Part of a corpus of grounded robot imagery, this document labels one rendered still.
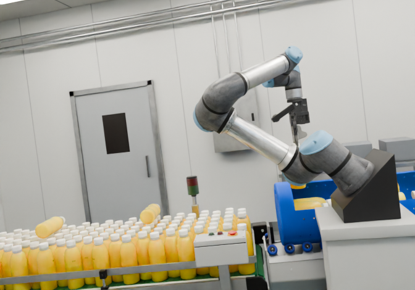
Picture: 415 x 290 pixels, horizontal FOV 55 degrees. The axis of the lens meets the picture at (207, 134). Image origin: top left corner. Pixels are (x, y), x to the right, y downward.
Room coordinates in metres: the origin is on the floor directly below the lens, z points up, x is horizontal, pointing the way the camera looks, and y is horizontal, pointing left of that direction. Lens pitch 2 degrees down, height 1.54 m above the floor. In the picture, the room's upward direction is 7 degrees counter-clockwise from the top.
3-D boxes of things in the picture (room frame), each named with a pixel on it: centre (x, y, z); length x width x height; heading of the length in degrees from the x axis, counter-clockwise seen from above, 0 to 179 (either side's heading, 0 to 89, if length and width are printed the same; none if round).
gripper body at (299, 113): (1.81, -0.42, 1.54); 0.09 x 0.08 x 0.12; 85
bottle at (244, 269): (1.67, -0.10, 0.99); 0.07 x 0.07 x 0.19
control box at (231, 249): (1.55, 0.00, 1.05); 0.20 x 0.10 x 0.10; 85
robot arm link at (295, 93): (1.81, -0.41, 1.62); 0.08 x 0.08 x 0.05
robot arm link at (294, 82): (1.81, -0.41, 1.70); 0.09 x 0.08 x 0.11; 118
